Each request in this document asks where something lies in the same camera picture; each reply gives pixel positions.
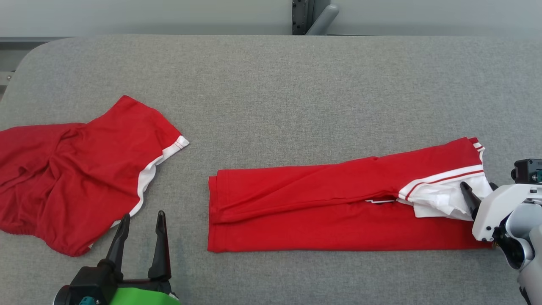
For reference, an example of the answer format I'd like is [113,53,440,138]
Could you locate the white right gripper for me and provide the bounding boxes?
[460,181,542,243]

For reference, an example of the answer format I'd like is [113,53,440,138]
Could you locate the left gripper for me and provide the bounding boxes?
[105,211,182,305]

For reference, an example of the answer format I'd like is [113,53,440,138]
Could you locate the red shorts with white stripe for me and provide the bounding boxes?
[0,95,190,257]

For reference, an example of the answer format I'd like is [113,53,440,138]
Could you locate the red Bulls basketball jersey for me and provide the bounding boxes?
[207,137,495,253]

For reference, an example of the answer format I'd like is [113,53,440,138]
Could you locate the grey round tube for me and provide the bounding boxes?
[305,4,339,36]

